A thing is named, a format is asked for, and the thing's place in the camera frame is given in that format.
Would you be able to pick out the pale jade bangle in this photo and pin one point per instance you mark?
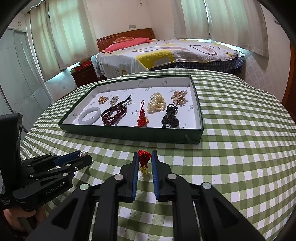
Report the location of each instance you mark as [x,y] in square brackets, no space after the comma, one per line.
[89,116]

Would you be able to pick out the window curtain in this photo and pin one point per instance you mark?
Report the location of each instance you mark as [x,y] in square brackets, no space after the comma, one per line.
[238,23]
[62,35]

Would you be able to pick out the orange patterned pillow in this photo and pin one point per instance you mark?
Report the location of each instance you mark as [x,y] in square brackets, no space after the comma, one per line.
[123,39]

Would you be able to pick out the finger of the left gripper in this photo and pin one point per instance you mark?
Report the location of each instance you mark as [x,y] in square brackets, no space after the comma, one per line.
[61,160]
[42,170]

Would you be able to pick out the red box on nightstand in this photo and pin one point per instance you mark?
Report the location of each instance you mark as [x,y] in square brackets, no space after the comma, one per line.
[84,63]

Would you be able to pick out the bed with patterned sheet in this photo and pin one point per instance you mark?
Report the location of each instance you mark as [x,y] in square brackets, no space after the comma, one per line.
[161,54]

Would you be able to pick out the small gold brooch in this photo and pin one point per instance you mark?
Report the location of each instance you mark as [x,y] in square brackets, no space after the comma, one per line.
[102,99]

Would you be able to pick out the black bead charm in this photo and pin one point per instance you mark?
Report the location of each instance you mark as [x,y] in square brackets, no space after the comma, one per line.
[169,119]

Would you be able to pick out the red knot gold pig charm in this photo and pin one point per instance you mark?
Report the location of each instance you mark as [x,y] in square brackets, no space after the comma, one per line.
[143,158]

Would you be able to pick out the person's left hand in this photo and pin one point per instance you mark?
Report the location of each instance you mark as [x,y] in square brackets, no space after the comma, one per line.
[12,215]

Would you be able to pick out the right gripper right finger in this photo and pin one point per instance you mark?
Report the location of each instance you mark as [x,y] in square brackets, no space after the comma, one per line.
[200,212]

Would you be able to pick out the right window curtain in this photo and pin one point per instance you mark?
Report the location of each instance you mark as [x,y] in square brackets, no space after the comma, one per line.
[238,23]

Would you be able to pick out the red tassel gold charm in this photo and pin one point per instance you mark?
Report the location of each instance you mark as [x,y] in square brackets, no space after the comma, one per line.
[142,121]

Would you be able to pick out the pink pillow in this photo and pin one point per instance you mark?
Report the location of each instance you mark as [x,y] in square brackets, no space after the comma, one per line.
[126,44]

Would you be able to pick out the left window curtain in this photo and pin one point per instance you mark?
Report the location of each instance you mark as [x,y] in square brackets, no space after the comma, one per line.
[62,35]

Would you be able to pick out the glass wardrobe door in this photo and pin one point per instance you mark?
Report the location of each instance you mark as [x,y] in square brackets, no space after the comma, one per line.
[21,89]

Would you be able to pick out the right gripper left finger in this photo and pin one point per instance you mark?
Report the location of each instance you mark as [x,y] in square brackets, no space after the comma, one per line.
[91,212]

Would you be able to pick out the dark green jewelry tray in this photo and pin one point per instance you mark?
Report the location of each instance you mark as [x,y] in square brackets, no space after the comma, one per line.
[119,121]

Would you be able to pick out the dark wooden nightstand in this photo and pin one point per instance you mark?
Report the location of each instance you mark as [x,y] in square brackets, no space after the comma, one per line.
[84,75]

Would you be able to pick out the green checkered tablecloth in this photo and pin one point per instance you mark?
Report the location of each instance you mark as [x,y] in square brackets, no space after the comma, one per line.
[247,149]

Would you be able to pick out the silver rhinestone brooch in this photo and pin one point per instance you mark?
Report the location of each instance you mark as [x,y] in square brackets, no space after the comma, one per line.
[114,100]

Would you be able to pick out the rose gold flower brooch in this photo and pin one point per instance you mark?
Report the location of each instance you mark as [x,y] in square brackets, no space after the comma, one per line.
[178,98]

